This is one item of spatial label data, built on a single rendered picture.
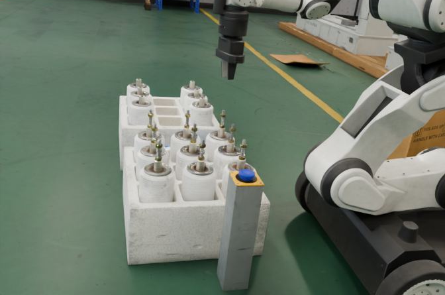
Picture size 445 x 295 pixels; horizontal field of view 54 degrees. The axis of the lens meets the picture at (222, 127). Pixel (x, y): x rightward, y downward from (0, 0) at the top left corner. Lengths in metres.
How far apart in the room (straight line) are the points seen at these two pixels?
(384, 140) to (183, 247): 0.61
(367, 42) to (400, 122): 3.33
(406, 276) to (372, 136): 0.33
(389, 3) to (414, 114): 0.44
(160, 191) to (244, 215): 0.24
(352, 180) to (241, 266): 0.36
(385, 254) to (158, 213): 0.57
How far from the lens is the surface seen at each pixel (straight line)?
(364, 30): 4.46
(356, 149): 1.15
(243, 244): 1.13
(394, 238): 1.18
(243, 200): 1.06
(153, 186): 1.18
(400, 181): 1.27
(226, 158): 1.32
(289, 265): 1.34
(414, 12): 0.76
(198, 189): 1.20
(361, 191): 1.16
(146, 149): 1.32
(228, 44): 1.34
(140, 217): 1.18
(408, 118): 1.16
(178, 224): 1.21
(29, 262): 1.32
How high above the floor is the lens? 0.80
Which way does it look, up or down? 21 degrees down
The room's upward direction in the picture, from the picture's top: 6 degrees clockwise
